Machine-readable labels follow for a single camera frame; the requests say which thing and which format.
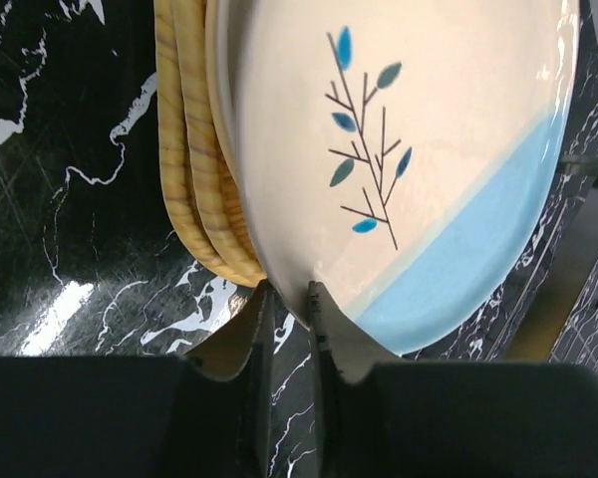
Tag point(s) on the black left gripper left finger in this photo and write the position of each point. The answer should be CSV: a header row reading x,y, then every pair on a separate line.
x,y
220,422

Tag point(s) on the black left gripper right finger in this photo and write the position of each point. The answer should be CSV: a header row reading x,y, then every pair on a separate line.
x,y
374,409

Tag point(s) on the stainless steel dish rack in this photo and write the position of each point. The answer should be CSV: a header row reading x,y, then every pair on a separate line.
x,y
562,323

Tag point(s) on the tan plates under leaf plate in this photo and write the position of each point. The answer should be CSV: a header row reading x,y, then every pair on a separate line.
x,y
199,192

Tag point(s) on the beige blue leaf plate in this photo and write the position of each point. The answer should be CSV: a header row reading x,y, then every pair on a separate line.
x,y
398,152

